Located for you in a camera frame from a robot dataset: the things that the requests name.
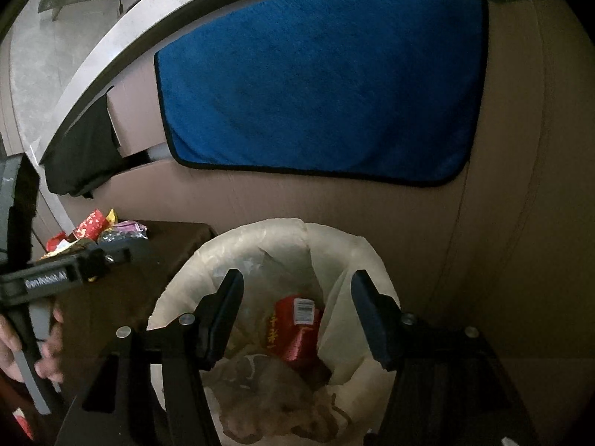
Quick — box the dark brown side table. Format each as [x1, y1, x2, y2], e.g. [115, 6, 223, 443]
[28, 220, 219, 412]

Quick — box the red snack packet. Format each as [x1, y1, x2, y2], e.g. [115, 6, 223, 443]
[266, 294, 327, 373]

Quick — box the brown cardboard sheet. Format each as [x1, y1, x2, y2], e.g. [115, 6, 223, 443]
[106, 0, 595, 368]

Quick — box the blue towel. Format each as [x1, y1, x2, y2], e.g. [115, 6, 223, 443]
[154, 0, 489, 188]

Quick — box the round silver foil packet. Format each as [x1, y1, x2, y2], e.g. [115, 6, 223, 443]
[97, 230, 149, 246]

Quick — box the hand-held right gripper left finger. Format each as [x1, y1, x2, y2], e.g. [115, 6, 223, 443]
[56, 268, 245, 446]

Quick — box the pink wrapper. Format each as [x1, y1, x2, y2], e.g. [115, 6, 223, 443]
[113, 221, 148, 239]

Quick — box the white trash bin with liner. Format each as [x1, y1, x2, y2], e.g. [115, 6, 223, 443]
[149, 217, 403, 446]

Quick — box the person's left hand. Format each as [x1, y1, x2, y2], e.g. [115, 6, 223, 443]
[0, 309, 65, 384]

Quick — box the black cloth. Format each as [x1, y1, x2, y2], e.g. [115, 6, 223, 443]
[44, 86, 124, 198]

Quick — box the red candy wrapper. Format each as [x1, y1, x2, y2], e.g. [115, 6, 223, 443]
[74, 208, 112, 243]

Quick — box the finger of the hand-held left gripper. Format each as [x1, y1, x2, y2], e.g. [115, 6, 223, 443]
[106, 237, 157, 268]

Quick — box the crumpled brown paper bag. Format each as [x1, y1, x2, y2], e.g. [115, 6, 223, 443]
[218, 352, 350, 443]

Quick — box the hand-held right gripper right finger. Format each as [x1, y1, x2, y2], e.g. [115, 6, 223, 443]
[351, 269, 542, 446]

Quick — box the white metal frame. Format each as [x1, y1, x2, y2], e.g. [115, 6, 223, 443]
[27, 0, 509, 242]

